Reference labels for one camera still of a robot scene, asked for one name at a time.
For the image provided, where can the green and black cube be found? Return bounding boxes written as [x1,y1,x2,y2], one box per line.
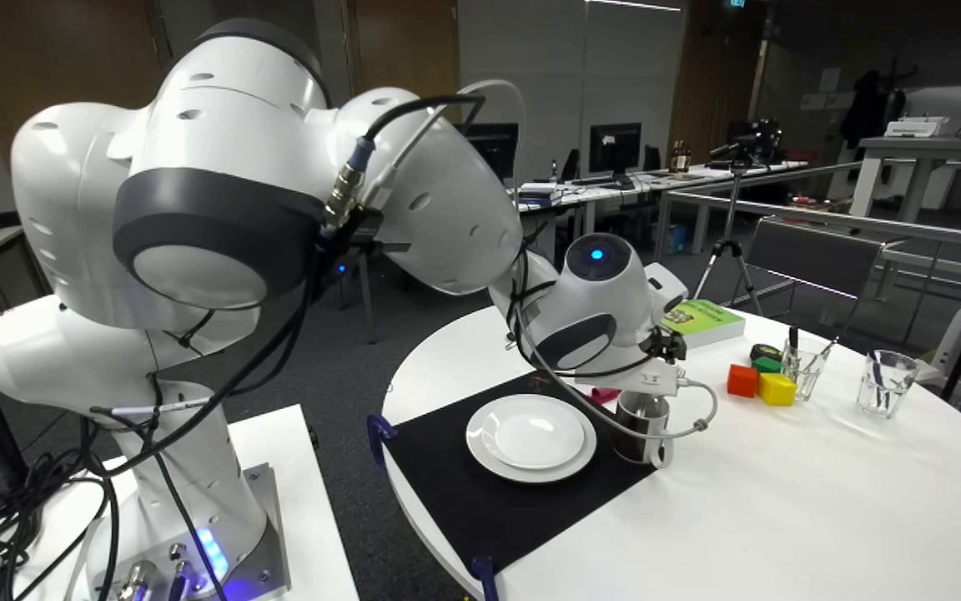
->
[751,345,786,374]

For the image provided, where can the green book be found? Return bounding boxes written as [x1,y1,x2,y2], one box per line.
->
[663,301,743,346]

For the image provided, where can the clear glass cup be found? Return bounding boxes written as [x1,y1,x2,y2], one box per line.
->
[857,349,918,416]

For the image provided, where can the white round plate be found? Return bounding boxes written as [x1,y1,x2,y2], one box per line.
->
[465,395,597,483]

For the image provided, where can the black placemat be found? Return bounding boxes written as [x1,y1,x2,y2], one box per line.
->
[371,370,649,570]

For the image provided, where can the pink rectangular block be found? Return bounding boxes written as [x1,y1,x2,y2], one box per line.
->
[590,387,622,405]

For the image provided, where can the black camera tripod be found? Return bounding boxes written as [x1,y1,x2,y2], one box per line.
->
[696,115,786,301]

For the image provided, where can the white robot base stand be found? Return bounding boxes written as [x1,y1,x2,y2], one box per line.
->
[18,406,356,601]

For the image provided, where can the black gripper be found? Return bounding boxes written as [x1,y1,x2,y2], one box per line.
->
[611,327,720,442]

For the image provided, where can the red cube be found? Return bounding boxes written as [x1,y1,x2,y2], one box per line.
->
[727,363,760,397]

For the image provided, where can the computer monitor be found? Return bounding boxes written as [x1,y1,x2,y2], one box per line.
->
[590,124,641,176]

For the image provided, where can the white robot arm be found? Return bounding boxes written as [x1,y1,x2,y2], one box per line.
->
[0,19,683,601]

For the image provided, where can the clear glass with pens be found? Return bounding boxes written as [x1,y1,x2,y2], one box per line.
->
[781,327,833,405]

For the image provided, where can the yellow cube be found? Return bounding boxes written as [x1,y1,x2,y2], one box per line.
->
[759,374,799,406]

